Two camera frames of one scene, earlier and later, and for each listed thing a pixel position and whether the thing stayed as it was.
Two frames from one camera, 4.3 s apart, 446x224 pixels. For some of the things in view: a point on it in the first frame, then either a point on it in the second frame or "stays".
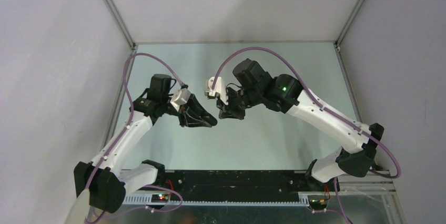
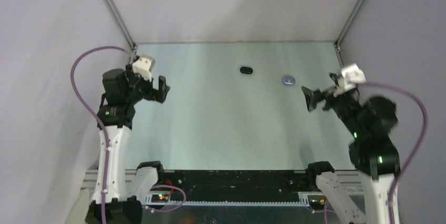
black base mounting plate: (231, 185) stays
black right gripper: (229, 111) -> (311, 97)
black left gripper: (185, 111) -> (153, 94)
